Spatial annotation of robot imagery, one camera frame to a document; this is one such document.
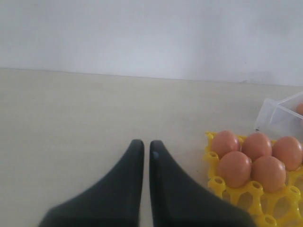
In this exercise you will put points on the yellow plastic egg tray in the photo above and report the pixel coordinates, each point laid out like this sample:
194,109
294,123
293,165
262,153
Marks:
283,208

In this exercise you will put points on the brown egg bin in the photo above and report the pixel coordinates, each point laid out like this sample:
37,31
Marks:
234,168
269,172

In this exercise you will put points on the clear plastic bin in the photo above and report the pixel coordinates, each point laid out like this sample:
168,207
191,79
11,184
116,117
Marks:
281,118

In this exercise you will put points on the brown egg bin front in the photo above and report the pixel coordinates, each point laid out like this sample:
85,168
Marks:
269,172

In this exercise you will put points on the brown egg left cluster middle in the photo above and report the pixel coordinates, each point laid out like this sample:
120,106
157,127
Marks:
299,109

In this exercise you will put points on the left gripper black idle right finger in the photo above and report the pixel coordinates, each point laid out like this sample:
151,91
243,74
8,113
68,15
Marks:
179,201

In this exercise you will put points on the left gripper black idle left finger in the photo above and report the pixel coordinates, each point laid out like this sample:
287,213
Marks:
113,201

